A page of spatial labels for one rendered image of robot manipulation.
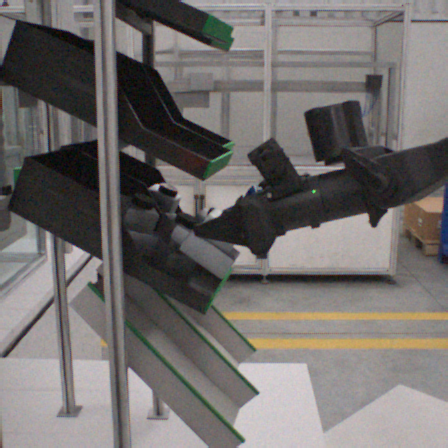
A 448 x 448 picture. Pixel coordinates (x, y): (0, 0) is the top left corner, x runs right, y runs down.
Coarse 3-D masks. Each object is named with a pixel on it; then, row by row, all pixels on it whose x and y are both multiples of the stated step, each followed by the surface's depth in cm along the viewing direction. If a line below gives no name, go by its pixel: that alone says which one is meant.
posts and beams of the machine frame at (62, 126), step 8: (56, 0) 199; (56, 8) 200; (56, 16) 200; (64, 112) 209; (64, 120) 210; (64, 128) 210; (64, 136) 210; (64, 144) 210; (64, 240) 220; (64, 248) 220; (72, 248) 222
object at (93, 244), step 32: (32, 160) 71; (64, 160) 82; (96, 160) 83; (32, 192) 72; (64, 192) 71; (96, 192) 70; (128, 192) 83; (64, 224) 72; (96, 224) 71; (96, 256) 72; (128, 256) 71; (160, 288) 71; (192, 288) 70
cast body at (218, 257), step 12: (216, 216) 71; (180, 228) 73; (180, 240) 74; (192, 240) 71; (204, 240) 71; (192, 252) 72; (204, 252) 71; (216, 252) 71; (228, 252) 71; (204, 264) 72; (216, 264) 71; (228, 264) 71
